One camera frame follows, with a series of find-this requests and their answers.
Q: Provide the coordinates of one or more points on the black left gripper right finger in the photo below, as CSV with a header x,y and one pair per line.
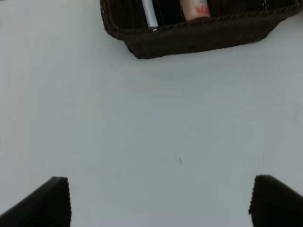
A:
x,y
274,204

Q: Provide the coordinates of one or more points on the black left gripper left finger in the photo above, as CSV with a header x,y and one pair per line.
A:
x,y
47,206

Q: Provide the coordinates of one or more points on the pink dish soap bottle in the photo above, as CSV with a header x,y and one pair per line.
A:
x,y
193,9

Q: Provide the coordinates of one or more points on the white marker with pink caps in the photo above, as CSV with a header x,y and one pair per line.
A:
x,y
150,13

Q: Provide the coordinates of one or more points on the dark brown wicker basket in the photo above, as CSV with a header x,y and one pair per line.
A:
x,y
232,23

